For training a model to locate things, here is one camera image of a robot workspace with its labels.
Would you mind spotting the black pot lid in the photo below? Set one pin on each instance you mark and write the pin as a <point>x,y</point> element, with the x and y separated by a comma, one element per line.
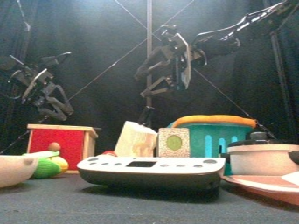
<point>259,140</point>

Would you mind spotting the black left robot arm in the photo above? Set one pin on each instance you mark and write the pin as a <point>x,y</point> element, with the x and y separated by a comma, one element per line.
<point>10,62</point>

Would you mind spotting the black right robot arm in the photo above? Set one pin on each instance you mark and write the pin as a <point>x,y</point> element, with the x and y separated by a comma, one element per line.
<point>234,32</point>

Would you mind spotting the white toy pot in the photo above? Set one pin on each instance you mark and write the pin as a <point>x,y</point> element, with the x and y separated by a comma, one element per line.
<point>261,160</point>

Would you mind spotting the red wooden box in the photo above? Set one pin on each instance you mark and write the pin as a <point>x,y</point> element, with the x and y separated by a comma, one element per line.
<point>70,140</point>

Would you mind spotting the green yellow toy corn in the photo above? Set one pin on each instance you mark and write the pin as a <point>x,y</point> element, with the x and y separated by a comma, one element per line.
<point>48,167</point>

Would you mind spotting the red toy apple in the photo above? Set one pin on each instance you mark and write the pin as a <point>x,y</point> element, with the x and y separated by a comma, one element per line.
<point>110,153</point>

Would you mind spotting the white frying pan with egg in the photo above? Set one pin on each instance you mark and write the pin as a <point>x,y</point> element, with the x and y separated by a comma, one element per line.
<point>15,169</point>

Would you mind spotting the teal basket orange rim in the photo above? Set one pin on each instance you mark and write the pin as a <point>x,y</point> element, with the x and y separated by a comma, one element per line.
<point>213,134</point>

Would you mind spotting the white kitchen scale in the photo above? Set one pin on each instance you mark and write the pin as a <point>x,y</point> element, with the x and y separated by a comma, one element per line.
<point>151,172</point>

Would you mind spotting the pink cutting board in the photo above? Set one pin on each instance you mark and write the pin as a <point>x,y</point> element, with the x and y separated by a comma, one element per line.
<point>265,186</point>

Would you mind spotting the white card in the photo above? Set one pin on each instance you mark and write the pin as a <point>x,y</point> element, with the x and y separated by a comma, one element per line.
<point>291,178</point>

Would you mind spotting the grey vertical frame pole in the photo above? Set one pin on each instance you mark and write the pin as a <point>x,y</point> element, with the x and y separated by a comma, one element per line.
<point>148,43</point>

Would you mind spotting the black frame post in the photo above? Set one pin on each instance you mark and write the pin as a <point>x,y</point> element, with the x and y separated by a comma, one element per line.
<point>282,87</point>

